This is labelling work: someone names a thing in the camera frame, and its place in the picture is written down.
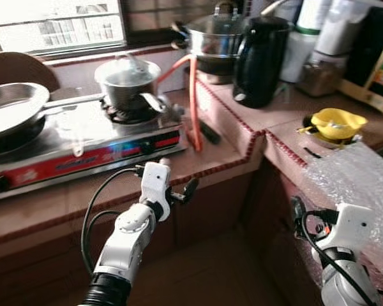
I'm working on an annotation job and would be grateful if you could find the brown filled jar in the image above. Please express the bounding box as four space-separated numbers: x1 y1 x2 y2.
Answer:
297 52 346 98

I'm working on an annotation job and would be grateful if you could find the steel gas stove red front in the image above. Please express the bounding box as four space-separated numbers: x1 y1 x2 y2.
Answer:
0 96 190 203

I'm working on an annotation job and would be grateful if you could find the short black cylinder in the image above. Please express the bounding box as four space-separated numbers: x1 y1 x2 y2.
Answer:
198 120 222 145

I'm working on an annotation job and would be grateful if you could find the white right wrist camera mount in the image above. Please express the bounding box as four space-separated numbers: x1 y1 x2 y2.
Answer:
319 203 375 253

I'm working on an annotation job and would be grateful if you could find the black electric kettle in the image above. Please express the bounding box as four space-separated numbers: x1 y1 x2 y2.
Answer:
232 16 294 109

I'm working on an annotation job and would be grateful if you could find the yellow plastic bowl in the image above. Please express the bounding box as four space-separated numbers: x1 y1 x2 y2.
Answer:
310 108 369 141

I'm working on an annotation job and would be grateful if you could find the barred window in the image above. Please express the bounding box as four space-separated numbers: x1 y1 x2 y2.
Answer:
0 0 128 60

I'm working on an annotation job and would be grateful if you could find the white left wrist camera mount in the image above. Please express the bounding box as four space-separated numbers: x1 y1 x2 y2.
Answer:
140 161 172 221

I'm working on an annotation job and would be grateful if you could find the clear bubble wrap sheet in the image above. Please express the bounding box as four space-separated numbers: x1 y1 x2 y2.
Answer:
304 143 383 281

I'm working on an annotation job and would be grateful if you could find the white labelled bottle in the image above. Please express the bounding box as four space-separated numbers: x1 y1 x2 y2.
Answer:
296 0 333 34

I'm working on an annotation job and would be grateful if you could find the small steel pot with lid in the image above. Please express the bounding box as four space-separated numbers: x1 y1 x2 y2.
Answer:
94 54 169 117

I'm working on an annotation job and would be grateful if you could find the brown round wooden board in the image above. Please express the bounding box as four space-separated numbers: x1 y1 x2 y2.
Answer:
0 52 61 94

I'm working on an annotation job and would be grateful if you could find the translucent white container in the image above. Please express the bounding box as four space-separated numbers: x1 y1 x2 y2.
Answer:
315 0 364 57

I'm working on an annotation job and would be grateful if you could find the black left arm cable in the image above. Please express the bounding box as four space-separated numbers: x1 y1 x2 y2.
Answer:
80 164 147 276

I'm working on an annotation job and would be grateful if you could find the orange gas hose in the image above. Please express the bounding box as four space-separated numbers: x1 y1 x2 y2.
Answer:
156 54 204 152

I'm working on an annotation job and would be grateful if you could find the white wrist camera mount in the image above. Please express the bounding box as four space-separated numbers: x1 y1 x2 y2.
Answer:
140 161 172 221
319 203 375 253

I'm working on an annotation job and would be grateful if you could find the steel frying pan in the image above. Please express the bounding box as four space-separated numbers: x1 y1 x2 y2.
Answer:
0 83 107 145

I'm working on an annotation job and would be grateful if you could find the white canister green lid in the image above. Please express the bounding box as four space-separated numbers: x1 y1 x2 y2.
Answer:
280 27 321 84

